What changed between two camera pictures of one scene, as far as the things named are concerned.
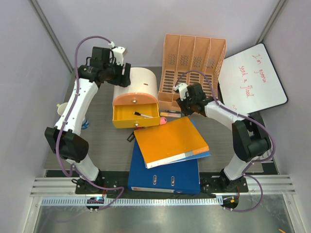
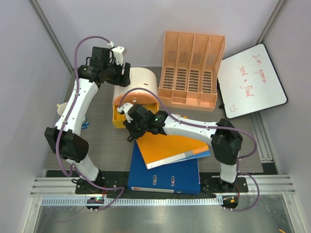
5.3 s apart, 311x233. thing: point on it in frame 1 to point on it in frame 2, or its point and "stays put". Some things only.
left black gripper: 122,80 stays put
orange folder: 170,141 stays put
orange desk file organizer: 187,60 stays put
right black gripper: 181,104 to 129,126
